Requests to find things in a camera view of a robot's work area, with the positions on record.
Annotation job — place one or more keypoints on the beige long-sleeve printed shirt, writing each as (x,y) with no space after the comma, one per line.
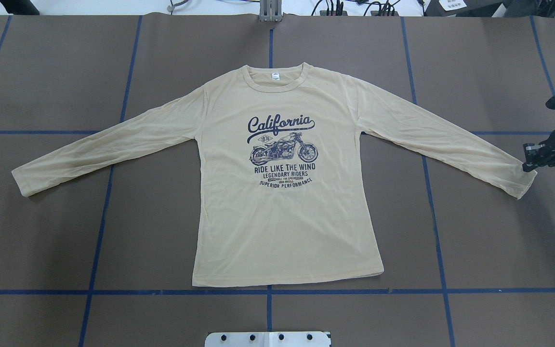
(281,190)

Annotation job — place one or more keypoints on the grey bracket at table edge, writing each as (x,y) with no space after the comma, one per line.
(270,11)

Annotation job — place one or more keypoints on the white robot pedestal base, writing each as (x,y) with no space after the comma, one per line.
(269,339)

